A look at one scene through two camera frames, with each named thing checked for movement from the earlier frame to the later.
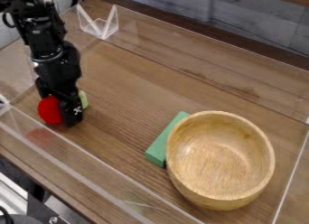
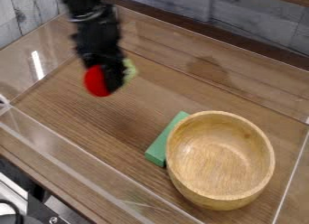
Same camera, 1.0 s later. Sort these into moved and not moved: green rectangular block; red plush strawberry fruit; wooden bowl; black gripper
Moved: black gripper; red plush strawberry fruit
Not moved: green rectangular block; wooden bowl
